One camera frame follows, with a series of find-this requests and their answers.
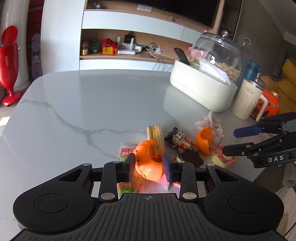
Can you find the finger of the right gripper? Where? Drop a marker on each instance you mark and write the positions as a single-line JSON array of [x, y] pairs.
[[248, 149], [274, 124]]

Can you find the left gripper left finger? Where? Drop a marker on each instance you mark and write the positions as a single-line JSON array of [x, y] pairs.
[[110, 175]]

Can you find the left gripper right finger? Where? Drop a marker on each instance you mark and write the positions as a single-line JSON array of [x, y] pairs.
[[186, 174]]

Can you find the orange jack-o-lantern toy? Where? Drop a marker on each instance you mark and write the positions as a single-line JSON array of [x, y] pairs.
[[149, 167]]

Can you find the yellow pudding cup toy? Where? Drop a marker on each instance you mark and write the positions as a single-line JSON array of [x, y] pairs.
[[191, 156]]

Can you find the orange pumpkin bucket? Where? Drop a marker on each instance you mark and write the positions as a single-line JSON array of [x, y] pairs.
[[273, 107]]

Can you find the pink snack packet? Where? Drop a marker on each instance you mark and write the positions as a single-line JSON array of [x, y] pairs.
[[135, 184]]

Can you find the red-dress doll figurine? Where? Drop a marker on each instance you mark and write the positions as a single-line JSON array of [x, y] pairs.
[[177, 139]]

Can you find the yellow cushion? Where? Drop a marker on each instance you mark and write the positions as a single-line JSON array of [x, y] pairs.
[[285, 88]]

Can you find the orange half shell toy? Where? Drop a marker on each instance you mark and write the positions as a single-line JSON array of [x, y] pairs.
[[204, 140]]

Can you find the cream ribbed mug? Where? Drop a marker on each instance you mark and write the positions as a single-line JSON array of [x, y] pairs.
[[250, 93]]

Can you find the wooden stick bundle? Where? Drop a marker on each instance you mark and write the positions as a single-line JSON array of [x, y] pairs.
[[157, 150]]

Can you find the crumpled white tissue wrapper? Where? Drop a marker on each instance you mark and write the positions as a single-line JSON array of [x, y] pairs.
[[215, 126]]

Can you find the teal thermos bottle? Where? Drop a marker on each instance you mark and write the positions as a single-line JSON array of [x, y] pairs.
[[251, 70]]

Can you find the white oval storage box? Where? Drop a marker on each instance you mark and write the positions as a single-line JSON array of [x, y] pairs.
[[204, 89]]

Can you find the glass jar with nuts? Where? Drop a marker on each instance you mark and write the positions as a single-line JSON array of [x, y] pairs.
[[217, 56]]

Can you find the black remote control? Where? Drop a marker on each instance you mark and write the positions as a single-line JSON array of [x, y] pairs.
[[181, 55]]

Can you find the white router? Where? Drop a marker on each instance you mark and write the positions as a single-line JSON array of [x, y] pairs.
[[126, 52]]

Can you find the red yellow gift box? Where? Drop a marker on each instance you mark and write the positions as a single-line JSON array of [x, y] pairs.
[[109, 47]]

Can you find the black television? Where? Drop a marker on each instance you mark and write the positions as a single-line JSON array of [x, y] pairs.
[[201, 11]]

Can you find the purple skateboard deck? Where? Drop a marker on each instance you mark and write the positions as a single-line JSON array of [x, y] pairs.
[[36, 56]]

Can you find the red goblet-shaped bin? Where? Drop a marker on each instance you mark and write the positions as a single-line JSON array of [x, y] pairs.
[[10, 65]]

